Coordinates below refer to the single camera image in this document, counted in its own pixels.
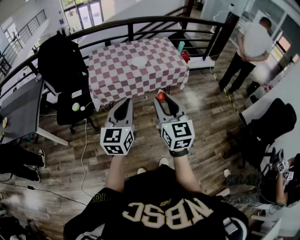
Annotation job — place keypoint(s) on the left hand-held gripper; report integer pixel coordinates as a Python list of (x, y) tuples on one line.
[(116, 140)]

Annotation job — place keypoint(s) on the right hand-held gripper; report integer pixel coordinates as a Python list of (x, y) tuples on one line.
[(179, 134)]

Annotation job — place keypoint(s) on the red strawberry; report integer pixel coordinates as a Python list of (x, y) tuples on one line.
[(161, 95)]

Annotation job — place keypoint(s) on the white round plate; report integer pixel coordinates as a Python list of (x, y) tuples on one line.
[(139, 62)]

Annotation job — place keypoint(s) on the person's left forearm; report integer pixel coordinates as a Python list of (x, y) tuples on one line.
[(116, 173)]

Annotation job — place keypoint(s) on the person's right forearm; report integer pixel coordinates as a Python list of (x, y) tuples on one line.
[(185, 173)]

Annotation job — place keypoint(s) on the table with checkered tablecloth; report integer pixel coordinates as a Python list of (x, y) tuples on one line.
[(138, 79)]

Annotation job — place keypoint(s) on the small white round device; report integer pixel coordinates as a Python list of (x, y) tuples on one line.
[(83, 108)]

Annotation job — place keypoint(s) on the black wristband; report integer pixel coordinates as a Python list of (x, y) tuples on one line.
[(179, 152)]

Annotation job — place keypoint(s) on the pale green ball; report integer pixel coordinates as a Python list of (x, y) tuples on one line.
[(75, 107)]

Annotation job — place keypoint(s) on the white phone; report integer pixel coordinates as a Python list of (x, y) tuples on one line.
[(76, 93)]

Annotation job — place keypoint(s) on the person's white shoe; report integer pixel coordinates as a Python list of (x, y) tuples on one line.
[(163, 162), (141, 170)]

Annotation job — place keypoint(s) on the red bag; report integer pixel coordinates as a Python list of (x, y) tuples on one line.
[(185, 56)]

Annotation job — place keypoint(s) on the white low shelf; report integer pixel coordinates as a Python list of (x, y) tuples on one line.
[(201, 63)]

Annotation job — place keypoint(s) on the teal bottle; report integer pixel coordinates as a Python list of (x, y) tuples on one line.
[(181, 47)]

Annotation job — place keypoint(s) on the black office chair with jacket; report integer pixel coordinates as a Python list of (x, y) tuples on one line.
[(63, 63)]

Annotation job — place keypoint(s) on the black metal railing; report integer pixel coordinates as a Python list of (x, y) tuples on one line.
[(150, 21)]

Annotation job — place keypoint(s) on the grey desk with white legs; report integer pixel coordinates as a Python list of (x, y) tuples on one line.
[(22, 110)]

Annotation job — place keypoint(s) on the person's black printed jersey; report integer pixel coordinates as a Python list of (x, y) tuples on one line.
[(159, 211)]

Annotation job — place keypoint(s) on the small yellow white object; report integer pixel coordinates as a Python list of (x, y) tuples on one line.
[(4, 122)]

